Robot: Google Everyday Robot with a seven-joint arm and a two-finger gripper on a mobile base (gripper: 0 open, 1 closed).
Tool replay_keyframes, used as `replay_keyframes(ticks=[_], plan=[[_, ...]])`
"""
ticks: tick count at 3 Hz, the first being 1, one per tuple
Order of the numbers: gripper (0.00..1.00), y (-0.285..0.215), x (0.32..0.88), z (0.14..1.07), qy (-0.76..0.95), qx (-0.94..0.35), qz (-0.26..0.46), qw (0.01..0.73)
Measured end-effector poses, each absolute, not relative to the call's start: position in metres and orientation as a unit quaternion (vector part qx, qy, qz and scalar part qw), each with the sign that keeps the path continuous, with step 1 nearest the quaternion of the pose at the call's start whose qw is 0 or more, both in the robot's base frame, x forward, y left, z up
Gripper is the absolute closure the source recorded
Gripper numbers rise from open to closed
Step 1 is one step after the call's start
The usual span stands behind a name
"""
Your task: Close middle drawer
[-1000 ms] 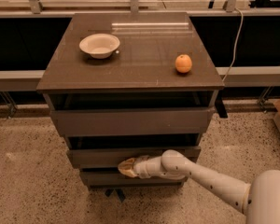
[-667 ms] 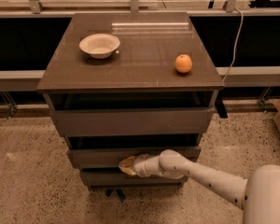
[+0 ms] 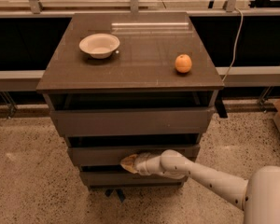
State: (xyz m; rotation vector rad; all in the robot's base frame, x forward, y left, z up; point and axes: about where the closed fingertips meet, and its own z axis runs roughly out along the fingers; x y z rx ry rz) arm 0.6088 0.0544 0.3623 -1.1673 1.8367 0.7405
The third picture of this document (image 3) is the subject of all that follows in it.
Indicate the grey bottom drawer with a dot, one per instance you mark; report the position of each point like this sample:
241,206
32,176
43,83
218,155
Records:
115,176

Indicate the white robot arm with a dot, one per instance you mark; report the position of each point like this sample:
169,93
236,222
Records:
258,197

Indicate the metal railing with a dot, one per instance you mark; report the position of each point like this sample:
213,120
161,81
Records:
232,76

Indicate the grey top drawer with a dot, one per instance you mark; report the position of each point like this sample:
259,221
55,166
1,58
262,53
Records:
131,121

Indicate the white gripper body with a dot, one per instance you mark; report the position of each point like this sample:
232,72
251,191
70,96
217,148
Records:
142,164

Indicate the orange fruit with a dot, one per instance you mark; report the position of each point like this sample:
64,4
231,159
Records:
183,63

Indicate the white bowl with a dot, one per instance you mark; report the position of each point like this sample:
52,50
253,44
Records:
99,46

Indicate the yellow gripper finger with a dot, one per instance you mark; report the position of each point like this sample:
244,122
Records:
129,160
129,168

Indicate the grey drawer cabinet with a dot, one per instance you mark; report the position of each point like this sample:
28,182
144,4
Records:
140,74

